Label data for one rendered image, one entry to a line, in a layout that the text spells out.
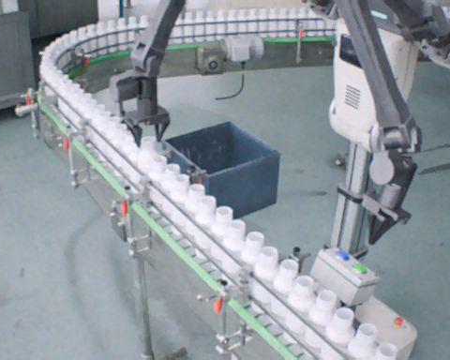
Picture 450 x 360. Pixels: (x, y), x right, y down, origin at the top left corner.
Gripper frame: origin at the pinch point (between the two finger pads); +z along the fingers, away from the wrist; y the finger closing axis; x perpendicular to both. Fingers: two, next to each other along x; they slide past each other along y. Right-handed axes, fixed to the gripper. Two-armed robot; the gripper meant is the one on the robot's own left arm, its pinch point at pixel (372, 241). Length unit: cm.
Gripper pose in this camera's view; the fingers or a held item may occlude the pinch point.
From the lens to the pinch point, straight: 126.5
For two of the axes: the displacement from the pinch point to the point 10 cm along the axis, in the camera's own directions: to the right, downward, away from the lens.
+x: 7.8, 0.2, 6.3
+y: 5.6, 4.4, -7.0
